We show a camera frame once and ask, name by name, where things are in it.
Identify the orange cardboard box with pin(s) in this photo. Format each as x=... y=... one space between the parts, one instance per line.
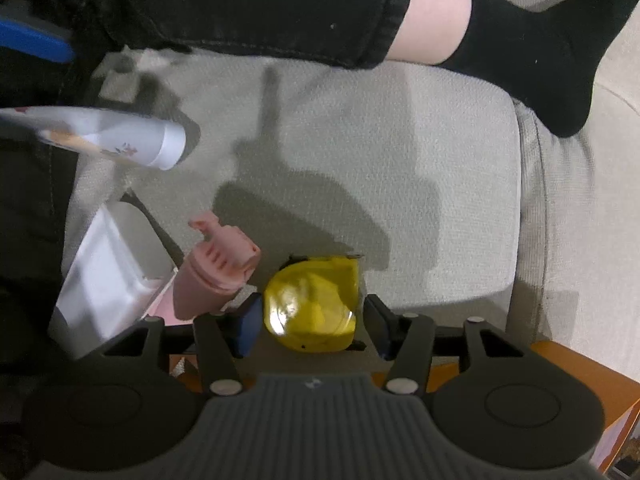
x=618 y=394

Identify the beige sofa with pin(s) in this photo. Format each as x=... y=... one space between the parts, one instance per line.
x=455 y=198

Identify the white tube bottle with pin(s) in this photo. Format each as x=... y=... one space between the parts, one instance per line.
x=124 y=137

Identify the white box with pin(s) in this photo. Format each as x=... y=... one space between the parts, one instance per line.
x=120 y=267

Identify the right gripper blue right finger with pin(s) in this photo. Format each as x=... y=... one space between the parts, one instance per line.
x=381 y=324

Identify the yellow plastic packet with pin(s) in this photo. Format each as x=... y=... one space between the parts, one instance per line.
x=311 y=303

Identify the left leg black sock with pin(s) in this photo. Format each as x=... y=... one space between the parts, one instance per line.
x=545 y=59

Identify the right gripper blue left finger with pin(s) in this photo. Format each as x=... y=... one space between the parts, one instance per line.
x=250 y=321

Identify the pink handheld fan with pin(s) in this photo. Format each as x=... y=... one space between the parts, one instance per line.
x=215 y=269

